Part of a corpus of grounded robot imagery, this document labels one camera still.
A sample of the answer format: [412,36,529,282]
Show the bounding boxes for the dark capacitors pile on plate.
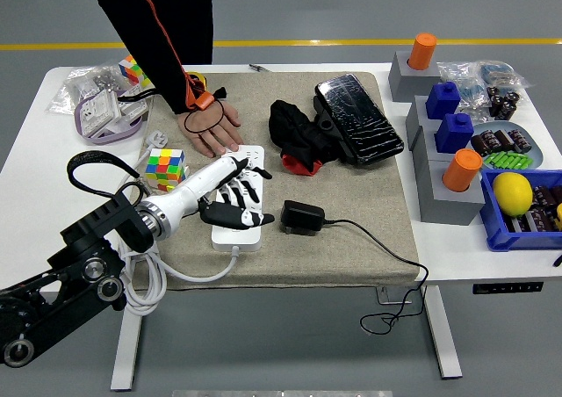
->
[470,128,533,157]

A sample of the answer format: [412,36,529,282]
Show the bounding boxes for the green batteries pile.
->
[482,150,535,170]

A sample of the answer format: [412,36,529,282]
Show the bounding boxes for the person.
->
[86,0,250,115]

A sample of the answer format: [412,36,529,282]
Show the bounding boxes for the purple plastic basket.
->
[73,88,148,147]

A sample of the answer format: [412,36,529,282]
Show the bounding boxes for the black cloth with red trim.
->
[268,98,348,177]

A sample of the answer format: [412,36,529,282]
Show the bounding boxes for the colourful puzzle cube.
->
[118,54,153,87]
[144,148,187,194]

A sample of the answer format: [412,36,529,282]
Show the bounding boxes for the person's hand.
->
[177,100,245,159]

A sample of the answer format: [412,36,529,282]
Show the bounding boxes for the black plastic bracket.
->
[312,94,352,163]

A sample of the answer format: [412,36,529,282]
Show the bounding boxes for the black table control panel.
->
[472,282,544,295]

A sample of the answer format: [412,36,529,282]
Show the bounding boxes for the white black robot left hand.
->
[156,155,276,234]

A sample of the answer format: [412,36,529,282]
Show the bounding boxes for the black wrapped flat box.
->
[313,73,406,166]

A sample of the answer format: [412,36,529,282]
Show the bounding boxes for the blue plastic bin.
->
[479,169,562,252]

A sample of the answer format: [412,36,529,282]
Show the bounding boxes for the pale grey plate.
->
[469,121,545,172]

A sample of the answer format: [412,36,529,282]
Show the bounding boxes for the clear plastic bags of parts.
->
[47,59,146,116]

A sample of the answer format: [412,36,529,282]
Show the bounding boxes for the yellow lemon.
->
[492,171,534,217]

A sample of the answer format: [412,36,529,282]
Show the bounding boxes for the grey metal table bracket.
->
[376,285,414,305]

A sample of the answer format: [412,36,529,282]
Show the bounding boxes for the clear bag of blue discs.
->
[478,60,535,89]

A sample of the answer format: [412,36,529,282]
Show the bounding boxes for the white wall socket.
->
[81,90,122,134]
[116,96,148,124]

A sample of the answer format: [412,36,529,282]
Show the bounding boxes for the grey-brown fabric mat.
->
[131,70,421,291]

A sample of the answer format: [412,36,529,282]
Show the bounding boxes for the grey block holder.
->
[405,94,436,151]
[416,159,486,227]
[412,125,447,187]
[387,50,443,103]

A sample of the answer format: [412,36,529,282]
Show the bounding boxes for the clear bag of dark capacitors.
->
[485,83,523,122]

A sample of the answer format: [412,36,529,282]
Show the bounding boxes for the dark capacitors pile in bin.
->
[504,184,562,234]

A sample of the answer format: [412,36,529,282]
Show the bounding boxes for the black power adapter with cord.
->
[279,199,430,337]

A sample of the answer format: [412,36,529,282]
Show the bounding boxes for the white table leg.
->
[421,285,464,380]
[109,289,144,392]

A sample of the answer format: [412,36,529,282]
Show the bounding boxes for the orange lanyard with tag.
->
[126,0,227,134]

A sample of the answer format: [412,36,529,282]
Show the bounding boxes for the orange cylinder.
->
[407,32,438,71]
[442,148,484,192]

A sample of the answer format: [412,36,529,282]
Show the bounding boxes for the clear bag of blue parts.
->
[436,59,493,124]

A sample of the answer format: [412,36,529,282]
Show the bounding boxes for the blue block with knob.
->
[434,112,475,155]
[424,81,461,120]

